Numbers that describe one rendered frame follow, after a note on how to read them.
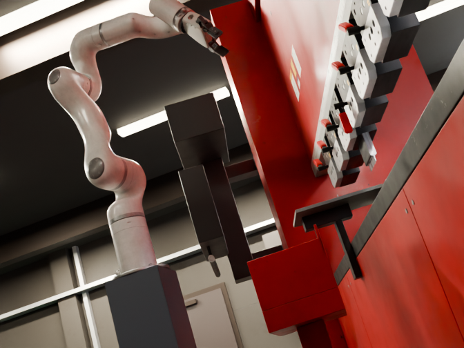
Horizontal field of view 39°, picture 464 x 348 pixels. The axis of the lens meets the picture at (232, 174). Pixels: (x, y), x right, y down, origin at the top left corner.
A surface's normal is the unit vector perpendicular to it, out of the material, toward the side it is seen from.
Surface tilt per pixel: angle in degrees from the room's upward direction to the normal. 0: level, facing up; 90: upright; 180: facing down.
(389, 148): 90
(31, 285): 90
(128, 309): 90
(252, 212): 90
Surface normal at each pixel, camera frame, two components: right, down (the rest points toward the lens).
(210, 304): -0.25, -0.25
